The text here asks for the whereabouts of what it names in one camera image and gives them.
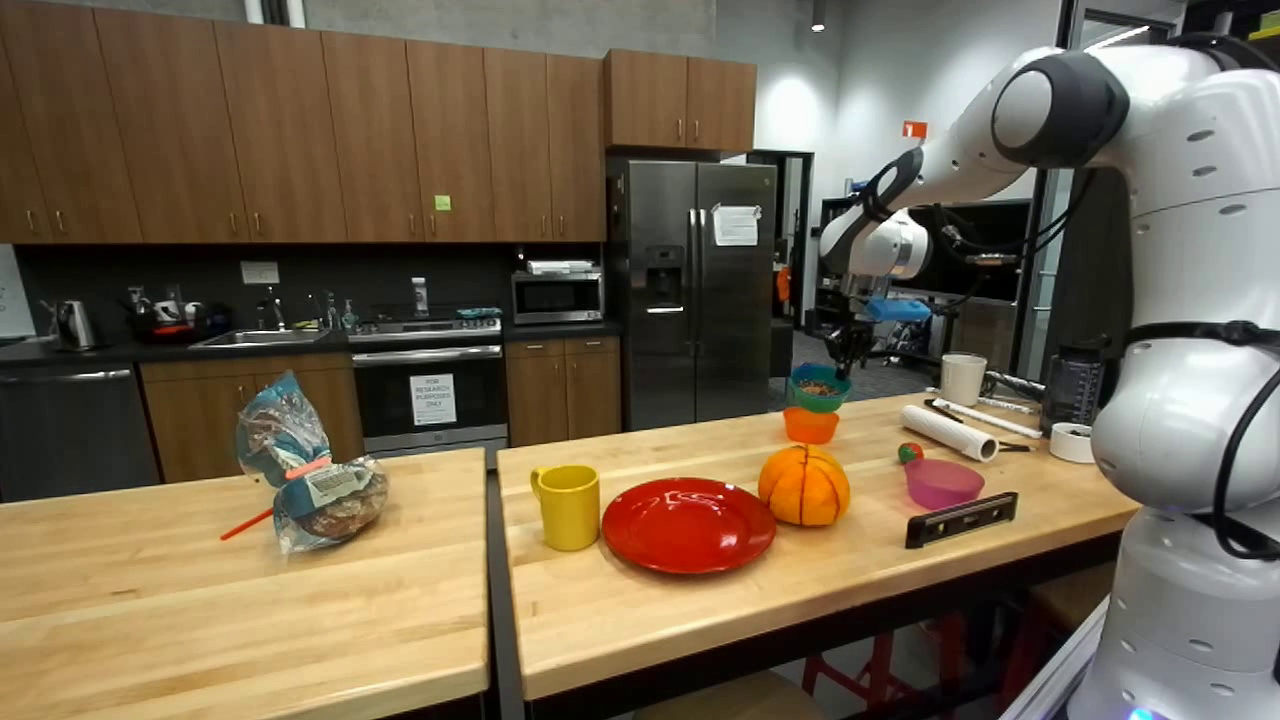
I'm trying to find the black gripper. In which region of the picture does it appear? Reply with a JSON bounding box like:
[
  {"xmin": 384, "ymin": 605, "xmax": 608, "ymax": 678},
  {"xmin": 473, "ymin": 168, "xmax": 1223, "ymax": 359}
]
[{"xmin": 819, "ymin": 276, "xmax": 888, "ymax": 380}]

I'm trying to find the green plastic bowl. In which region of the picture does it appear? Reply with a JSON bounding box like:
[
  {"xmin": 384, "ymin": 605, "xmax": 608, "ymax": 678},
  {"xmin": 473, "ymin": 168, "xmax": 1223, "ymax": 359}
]
[{"xmin": 779, "ymin": 359, "xmax": 858, "ymax": 417}]

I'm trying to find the orange plastic bowl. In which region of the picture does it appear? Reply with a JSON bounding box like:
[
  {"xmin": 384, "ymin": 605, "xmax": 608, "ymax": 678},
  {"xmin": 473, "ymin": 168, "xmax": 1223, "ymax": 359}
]
[{"xmin": 779, "ymin": 404, "xmax": 843, "ymax": 446}]

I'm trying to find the pink plastic bowl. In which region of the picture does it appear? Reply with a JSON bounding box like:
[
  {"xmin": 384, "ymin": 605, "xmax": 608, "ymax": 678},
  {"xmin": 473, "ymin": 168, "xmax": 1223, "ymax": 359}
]
[{"xmin": 904, "ymin": 454, "xmax": 987, "ymax": 512}]

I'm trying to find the white printed mug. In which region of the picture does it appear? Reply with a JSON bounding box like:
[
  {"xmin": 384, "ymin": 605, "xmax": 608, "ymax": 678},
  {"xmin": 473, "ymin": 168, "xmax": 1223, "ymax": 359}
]
[{"xmin": 938, "ymin": 346, "xmax": 994, "ymax": 408}]

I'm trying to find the white paper towel roll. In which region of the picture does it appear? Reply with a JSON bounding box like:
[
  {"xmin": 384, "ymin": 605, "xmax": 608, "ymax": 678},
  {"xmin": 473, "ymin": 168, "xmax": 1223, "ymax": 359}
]
[{"xmin": 897, "ymin": 400, "xmax": 1006, "ymax": 466}]

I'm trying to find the orange toy pumpkin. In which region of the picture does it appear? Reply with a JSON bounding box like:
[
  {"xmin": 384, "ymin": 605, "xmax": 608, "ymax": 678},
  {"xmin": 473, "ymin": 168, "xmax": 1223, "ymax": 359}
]
[{"xmin": 756, "ymin": 439, "xmax": 858, "ymax": 530}]

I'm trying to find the black steel fridge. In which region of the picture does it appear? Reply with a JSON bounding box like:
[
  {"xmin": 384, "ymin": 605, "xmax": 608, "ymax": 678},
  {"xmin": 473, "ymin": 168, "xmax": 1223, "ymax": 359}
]
[{"xmin": 608, "ymin": 157, "xmax": 779, "ymax": 431}]

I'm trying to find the white paper on fridge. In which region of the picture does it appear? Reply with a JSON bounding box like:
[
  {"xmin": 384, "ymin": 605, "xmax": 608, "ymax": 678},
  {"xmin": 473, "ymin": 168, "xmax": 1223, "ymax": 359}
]
[{"xmin": 708, "ymin": 199, "xmax": 763, "ymax": 252}]

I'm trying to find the black spirit level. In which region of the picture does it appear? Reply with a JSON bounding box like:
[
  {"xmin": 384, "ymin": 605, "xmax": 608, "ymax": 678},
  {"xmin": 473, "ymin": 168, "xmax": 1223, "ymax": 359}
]
[{"xmin": 904, "ymin": 486, "xmax": 1024, "ymax": 551}]

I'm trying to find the red plate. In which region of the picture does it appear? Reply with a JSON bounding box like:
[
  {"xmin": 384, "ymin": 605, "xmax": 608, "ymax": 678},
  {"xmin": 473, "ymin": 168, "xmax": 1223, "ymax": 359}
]
[{"xmin": 600, "ymin": 476, "xmax": 779, "ymax": 579}]

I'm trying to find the dark transparent water jug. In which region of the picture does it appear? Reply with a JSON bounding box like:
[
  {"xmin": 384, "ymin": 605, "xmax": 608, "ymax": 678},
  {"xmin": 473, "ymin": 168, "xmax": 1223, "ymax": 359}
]
[{"xmin": 1039, "ymin": 345, "xmax": 1112, "ymax": 429}]

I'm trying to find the white tape roll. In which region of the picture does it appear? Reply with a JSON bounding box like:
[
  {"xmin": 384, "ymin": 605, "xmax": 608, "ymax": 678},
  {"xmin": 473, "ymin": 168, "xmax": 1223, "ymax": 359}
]
[{"xmin": 1046, "ymin": 421, "xmax": 1099, "ymax": 466}]

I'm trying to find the brown lower cabinet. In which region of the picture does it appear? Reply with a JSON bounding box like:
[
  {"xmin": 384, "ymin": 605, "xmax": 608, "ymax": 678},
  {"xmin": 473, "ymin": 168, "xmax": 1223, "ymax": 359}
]
[
  {"xmin": 135, "ymin": 346, "xmax": 363, "ymax": 482},
  {"xmin": 500, "ymin": 333, "xmax": 623, "ymax": 446}
]

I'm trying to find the steel microwave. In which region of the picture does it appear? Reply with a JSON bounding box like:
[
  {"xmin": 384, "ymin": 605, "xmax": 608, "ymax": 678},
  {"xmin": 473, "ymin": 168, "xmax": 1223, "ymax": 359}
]
[{"xmin": 508, "ymin": 263, "xmax": 608, "ymax": 327}]

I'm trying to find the brown cabinet above fridge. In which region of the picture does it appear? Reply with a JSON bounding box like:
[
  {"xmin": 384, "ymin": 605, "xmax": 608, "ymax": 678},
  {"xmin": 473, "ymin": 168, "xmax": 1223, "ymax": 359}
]
[{"xmin": 606, "ymin": 48, "xmax": 762, "ymax": 157}]

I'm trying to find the red metal stool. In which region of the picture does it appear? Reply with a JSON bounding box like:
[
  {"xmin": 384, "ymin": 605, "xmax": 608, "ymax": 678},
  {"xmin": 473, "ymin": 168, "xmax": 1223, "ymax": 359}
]
[{"xmin": 798, "ymin": 619, "xmax": 974, "ymax": 720}]

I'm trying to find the yellow mug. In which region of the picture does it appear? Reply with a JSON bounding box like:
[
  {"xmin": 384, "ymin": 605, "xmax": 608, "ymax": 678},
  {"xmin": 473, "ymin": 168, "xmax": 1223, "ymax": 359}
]
[{"xmin": 530, "ymin": 458, "xmax": 606, "ymax": 557}]

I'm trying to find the white paper on oven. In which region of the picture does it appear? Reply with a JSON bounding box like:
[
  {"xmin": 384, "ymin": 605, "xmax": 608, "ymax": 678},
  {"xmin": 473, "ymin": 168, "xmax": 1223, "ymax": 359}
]
[{"xmin": 410, "ymin": 373, "xmax": 459, "ymax": 431}]

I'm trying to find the black built-in oven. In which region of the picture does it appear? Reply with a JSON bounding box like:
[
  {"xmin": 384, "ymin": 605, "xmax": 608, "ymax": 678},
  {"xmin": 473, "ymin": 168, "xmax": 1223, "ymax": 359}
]
[{"xmin": 350, "ymin": 315, "xmax": 513, "ymax": 458}]

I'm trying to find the clear plastic snack bag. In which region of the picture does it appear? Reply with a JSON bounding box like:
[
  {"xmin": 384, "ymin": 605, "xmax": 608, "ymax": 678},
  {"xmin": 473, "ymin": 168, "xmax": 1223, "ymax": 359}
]
[{"xmin": 216, "ymin": 367, "xmax": 394, "ymax": 558}]

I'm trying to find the brown upper cabinet row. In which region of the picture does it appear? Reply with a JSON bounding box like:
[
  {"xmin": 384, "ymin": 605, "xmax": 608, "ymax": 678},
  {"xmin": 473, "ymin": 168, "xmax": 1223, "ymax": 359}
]
[{"xmin": 0, "ymin": 0, "xmax": 611, "ymax": 247}]

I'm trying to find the silver kettle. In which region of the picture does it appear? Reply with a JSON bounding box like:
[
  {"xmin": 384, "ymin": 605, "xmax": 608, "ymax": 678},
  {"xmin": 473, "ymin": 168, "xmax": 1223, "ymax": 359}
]
[{"xmin": 52, "ymin": 296, "xmax": 102, "ymax": 351}]

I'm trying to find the black dishwasher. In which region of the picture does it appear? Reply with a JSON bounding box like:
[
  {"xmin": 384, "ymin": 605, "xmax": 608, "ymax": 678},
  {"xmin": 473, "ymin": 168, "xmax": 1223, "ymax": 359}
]
[{"xmin": 0, "ymin": 359, "xmax": 166, "ymax": 504}]

